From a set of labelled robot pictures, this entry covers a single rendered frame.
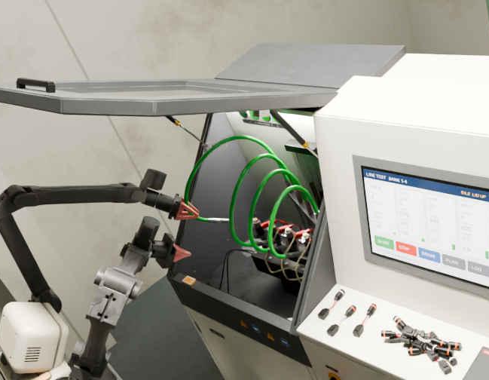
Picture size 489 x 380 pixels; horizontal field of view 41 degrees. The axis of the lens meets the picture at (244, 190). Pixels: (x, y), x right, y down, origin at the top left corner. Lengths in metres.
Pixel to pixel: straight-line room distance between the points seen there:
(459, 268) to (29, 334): 1.20
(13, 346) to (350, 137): 1.13
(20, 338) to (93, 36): 2.09
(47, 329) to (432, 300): 1.10
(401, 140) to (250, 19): 2.53
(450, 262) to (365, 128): 0.43
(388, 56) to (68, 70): 1.95
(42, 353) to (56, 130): 1.89
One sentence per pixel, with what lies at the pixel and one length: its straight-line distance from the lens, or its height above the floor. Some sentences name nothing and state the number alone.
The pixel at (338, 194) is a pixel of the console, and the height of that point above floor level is 1.31.
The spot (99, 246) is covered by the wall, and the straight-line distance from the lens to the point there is 3.97.
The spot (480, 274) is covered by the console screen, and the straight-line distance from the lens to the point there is 1.81.
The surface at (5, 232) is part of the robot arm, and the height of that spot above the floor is 1.53.
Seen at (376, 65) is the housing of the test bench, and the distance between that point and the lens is 2.20.
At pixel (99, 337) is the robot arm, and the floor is 1.42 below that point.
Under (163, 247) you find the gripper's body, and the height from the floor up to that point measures 1.31.
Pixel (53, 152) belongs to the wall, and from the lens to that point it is 3.70.
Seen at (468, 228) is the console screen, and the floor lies 1.30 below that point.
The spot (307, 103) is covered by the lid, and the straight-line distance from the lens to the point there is 1.88.
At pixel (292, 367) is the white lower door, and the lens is 2.33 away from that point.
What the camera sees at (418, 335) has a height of 1.01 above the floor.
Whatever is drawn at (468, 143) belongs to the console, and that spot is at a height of 1.52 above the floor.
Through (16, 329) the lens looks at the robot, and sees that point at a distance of 2.01.
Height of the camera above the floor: 2.43
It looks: 31 degrees down
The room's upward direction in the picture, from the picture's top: 24 degrees counter-clockwise
